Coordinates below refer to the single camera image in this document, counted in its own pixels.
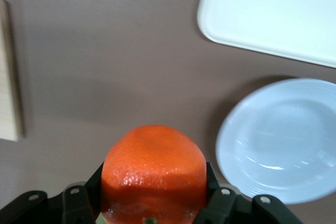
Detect pale lavender round plate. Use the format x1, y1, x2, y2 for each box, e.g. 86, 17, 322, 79
215, 78, 336, 205

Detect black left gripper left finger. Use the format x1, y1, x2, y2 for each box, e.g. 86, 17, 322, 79
61, 162, 105, 224

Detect cream tray with bear print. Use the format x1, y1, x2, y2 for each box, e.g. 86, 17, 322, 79
196, 0, 336, 69

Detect orange fruit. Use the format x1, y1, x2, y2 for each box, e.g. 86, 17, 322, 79
101, 124, 208, 224

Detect wooden cutting board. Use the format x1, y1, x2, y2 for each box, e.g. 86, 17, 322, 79
0, 0, 26, 142

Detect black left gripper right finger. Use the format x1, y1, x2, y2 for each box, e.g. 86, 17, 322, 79
195, 161, 239, 224

